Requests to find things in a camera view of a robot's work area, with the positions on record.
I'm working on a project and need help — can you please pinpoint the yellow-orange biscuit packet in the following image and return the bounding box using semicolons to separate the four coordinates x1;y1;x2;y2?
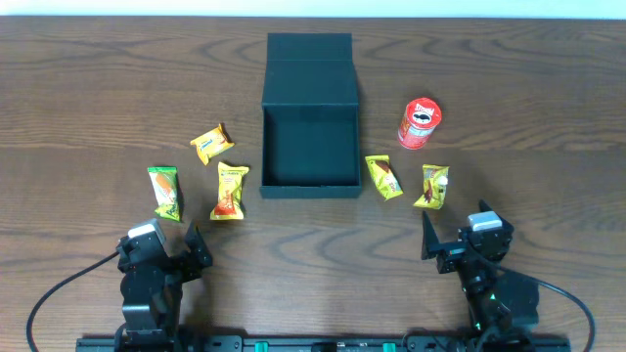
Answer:
190;123;235;165

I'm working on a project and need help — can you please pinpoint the green wafer snack packet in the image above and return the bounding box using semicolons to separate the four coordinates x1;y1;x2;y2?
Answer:
147;166;181;222

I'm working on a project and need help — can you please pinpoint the yellow-red snack packet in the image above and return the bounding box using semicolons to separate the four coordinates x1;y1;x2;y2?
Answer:
210;161;249;220

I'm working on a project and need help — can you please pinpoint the black mounting rail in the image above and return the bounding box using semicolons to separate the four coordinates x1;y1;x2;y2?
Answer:
74;335;571;352

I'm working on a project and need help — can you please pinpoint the dark green open gift box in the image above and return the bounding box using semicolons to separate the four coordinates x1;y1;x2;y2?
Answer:
260;33;362;198

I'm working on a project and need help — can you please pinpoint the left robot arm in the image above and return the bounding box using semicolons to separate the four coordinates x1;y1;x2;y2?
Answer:
113;219;212;351

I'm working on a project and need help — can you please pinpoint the red Pringles can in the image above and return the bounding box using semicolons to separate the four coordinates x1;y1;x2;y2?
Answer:
398;98;442;150

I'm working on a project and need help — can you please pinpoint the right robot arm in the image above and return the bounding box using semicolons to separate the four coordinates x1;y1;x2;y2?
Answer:
421;204;539;351

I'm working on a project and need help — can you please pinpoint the yellow Apollo chocolate packet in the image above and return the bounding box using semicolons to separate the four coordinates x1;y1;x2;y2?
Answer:
414;164;449;209

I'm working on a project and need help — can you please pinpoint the yellow Apollo cake packet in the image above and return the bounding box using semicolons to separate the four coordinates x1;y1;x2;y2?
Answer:
365;154;403;200

